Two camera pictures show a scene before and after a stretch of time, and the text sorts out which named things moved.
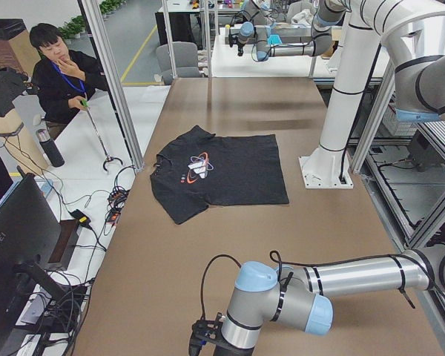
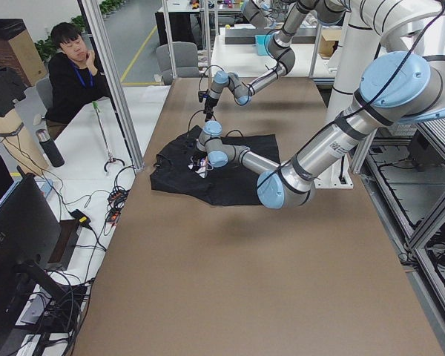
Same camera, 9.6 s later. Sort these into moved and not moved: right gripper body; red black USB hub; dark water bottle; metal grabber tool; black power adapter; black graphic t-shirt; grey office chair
Moved: right gripper body; black graphic t-shirt; metal grabber tool
Not moved: black power adapter; dark water bottle; grey office chair; red black USB hub
